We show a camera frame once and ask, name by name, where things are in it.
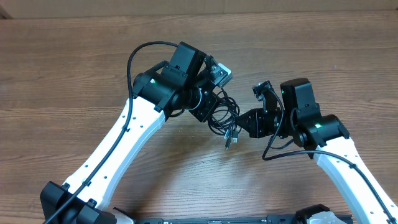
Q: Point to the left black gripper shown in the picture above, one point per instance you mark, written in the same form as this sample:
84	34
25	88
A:
204	109

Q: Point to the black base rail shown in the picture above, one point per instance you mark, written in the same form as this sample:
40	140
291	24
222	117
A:
270	219

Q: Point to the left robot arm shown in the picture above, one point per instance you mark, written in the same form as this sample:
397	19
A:
183	83

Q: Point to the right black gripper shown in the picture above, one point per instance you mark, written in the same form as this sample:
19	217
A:
259	123

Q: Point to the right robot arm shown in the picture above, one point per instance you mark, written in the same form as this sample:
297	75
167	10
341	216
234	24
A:
324	139

